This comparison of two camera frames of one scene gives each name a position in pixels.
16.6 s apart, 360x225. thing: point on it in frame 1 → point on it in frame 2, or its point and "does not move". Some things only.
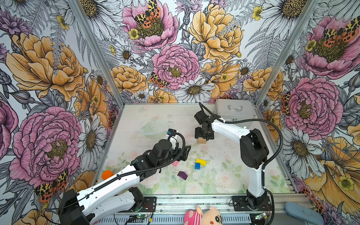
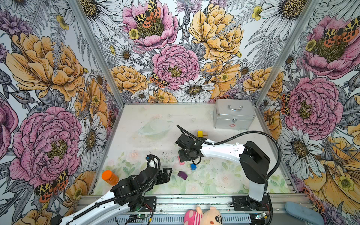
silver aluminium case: [234, 109] does not move
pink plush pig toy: [212, 216] does not move
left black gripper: [184, 156] → [166, 177]
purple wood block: [182, 175] does not move
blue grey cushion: [304, 213] does not move
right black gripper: [198, 133] → [181, 155]
